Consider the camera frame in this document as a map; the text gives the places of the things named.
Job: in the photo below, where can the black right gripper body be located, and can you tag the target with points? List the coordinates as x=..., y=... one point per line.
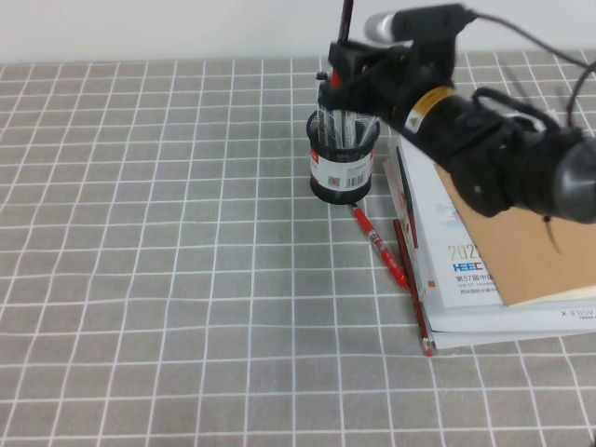
x=410, y=79

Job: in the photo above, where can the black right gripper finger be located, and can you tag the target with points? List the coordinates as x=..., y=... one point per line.
x=344, y=95
x=354, y=55

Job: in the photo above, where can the red and black marker pen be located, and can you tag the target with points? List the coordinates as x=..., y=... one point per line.
x=346, y=23

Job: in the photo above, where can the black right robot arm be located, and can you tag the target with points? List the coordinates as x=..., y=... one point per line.
x=489, y=149

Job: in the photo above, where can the clear grey gel pen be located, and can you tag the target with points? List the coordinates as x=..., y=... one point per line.
x=369, y=130

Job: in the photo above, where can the black mesh pen holder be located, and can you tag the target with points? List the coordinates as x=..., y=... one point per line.
x=342, y=191

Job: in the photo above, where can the red gel pen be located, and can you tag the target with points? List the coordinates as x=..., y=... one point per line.
x=379, y=247

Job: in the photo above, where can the thin white paper booklet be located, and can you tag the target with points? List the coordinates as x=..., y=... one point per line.
x=393, y=195

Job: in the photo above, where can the white HEEC catalogue book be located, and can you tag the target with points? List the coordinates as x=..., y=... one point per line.
x=465, y=279

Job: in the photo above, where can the red pencil with eraser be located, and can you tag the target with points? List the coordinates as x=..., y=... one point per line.
x=414, y=298

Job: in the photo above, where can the kraft brown notebook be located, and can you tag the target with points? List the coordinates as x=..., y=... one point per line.
x=526, y=261

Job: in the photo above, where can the white AgileX brochure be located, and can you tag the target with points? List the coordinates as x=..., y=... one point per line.
x=512, y=322

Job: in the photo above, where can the grey checked tablecloth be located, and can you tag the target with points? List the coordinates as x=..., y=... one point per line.
x=139, y=279

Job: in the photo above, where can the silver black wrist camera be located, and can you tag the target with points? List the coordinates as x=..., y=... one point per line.
x=410, y=23

